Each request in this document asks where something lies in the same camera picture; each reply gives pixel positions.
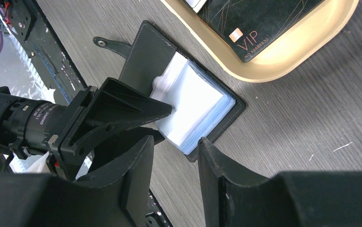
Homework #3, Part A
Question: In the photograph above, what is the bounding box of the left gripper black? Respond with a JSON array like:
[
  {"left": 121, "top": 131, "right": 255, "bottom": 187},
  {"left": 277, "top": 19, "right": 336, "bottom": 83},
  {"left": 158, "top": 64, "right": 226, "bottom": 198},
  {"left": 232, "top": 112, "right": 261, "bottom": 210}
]
[{"left": 47, "top": 78, "right": 173, "bottom": 180}]

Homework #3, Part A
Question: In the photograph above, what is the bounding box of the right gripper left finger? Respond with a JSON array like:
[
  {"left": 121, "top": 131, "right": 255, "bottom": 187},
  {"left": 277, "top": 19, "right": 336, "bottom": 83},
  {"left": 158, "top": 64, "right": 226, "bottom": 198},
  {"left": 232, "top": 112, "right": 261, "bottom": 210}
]
[{"left": 74, "top": 127, "right": 164, "bottom": 227}]

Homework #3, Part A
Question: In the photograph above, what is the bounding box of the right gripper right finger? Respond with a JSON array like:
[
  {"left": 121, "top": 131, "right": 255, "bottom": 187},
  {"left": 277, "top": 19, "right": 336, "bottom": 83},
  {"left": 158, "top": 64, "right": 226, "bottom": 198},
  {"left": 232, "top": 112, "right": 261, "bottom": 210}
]
[{"left": 198, "top": 138, "right": 281, "bottom": 227}]

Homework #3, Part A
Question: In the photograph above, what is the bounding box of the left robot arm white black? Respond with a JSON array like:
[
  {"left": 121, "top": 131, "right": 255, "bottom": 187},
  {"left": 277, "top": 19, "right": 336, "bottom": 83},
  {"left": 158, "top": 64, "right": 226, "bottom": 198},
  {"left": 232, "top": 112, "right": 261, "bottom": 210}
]
[{"left": 0, "top": 78, "right": 172, "bottom": 181}]

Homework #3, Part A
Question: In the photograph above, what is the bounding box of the beige oval tray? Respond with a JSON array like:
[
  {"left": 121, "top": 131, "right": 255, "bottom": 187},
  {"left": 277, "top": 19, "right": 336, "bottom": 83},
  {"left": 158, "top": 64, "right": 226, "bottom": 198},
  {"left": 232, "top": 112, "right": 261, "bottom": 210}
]
[{"left": 162, "top": 0, "right": 359, "bottom": 83}]

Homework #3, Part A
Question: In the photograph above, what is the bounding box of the white striped card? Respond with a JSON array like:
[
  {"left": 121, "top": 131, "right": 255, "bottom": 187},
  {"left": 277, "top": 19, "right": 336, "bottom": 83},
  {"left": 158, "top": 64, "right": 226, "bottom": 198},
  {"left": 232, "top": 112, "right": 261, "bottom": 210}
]
[{"left": 184, "top": 0, "right": 207, "bottom": 13}]

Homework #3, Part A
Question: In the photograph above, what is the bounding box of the black leather card holder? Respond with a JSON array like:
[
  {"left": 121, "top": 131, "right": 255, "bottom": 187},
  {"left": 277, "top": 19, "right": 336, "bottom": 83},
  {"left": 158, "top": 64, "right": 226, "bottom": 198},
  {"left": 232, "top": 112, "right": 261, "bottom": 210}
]
[{"left": 93, "top": 20, "right": 246, "bottom": 162}]

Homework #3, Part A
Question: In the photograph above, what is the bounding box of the black vip card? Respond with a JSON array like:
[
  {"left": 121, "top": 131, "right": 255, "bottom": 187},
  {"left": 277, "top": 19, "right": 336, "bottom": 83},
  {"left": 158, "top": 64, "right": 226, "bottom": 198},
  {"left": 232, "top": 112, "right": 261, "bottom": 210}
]
[{"left": 197, "top": 0, "right": 321, "bottom": 63}]

